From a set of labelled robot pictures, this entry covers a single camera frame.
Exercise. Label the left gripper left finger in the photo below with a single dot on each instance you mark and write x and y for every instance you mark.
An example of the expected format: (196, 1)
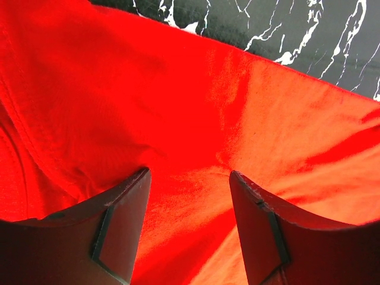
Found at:
(93, 242)

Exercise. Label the red t shirt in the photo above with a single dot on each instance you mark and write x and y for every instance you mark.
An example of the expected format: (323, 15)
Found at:
(90, 94)

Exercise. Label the black marble pattern mat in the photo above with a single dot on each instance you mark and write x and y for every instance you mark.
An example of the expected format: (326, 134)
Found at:
(334, 41)

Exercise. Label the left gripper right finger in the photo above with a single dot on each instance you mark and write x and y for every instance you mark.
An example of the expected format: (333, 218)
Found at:
(284, 244)

